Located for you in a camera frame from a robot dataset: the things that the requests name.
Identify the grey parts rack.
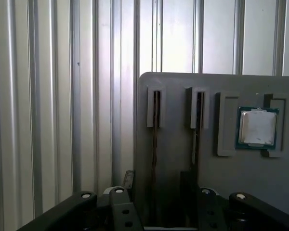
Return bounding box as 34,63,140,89
134,71,289,231

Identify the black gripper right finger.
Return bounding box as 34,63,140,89
180,170,289,231

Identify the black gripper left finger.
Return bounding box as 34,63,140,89
16,170,145,231

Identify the silver CPU chip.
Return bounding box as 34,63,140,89
235,107,280,150

